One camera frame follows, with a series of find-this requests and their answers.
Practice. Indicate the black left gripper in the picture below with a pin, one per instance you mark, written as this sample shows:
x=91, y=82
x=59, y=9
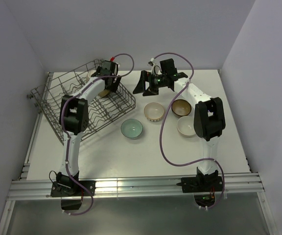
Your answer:
x=115, y=85

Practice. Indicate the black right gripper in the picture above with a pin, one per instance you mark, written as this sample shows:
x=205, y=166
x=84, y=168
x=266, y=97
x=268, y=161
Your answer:
x=152, y=91

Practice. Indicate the black bowl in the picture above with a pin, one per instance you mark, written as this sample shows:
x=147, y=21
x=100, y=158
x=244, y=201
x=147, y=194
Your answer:
x=104, y=93

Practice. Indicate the white bowl blue stripes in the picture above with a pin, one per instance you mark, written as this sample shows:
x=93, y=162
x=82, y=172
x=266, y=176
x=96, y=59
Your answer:
x=154, y=111

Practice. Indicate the red patterned white bowl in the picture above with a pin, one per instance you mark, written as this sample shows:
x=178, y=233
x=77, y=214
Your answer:
x=89, y=75

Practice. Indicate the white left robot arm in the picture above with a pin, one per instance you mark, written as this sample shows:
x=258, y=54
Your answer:
x=74, y=119

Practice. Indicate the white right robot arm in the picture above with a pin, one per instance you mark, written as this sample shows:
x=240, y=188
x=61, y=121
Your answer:
x=209, y=119

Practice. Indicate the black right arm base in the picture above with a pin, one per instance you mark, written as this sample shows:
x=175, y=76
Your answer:
x=203, y=186

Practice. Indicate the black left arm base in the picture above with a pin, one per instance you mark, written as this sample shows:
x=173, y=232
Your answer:
x=70, y=191

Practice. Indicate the brown glazed bowl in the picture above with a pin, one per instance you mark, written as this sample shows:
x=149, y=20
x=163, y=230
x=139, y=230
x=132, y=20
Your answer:
x=181, y=108

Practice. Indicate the pale green bowl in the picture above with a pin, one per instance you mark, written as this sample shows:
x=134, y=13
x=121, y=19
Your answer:
x=131, y=128

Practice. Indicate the plain white bowl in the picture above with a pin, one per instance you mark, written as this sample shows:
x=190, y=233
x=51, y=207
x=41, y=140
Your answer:
x=185, y=126

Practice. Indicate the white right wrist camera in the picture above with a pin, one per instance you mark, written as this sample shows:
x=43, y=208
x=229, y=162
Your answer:
x=155, y=68

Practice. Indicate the grey wire dish rack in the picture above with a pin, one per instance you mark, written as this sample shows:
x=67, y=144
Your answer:
x=103, y=110

